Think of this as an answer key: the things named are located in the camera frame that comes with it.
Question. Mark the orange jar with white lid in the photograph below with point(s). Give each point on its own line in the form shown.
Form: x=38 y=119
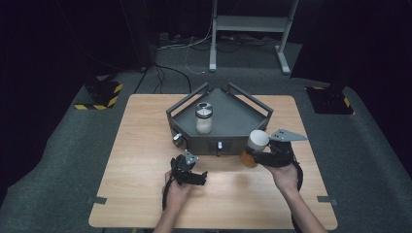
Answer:
x=258 y=140

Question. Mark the dark grey corner rack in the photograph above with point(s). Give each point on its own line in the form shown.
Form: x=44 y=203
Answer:
x=226 y=119

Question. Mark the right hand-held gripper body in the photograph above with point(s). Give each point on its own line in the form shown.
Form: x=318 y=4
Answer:
x=281 y=152

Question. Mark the white jar with silver lid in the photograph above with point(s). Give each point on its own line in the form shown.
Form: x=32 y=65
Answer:
x=204 y=118

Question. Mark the grey metal table frame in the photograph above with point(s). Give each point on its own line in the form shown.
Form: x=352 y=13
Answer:
x=251 y=24

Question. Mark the black base with yellow stripes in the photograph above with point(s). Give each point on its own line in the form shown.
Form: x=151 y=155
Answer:
x=100 y=93
x=330 y=100

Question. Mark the person's left hand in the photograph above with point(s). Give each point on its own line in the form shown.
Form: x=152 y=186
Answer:
x=178 y=195

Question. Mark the person's right hand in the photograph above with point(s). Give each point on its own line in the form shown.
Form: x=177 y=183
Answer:
x=285 y=179

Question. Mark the grey tape strip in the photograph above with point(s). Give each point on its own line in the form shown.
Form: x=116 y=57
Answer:
x=326 y=200
x=96 y=200

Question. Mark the power strip with plugs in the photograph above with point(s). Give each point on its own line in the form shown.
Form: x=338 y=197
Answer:
x=175 y=40

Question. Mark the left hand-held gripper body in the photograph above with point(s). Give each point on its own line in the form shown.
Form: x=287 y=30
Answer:
x=183 y=170

